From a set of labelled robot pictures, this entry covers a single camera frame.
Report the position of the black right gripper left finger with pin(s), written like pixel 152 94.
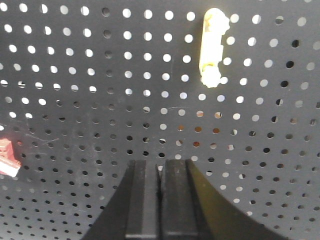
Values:
pixel 144 205

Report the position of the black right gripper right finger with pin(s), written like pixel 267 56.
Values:
pixel 181 217

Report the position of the black perforated pegboard panel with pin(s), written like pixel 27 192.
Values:
pixel 89 87

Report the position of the red toggle switch lower row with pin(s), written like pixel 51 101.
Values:
pixel 9 165

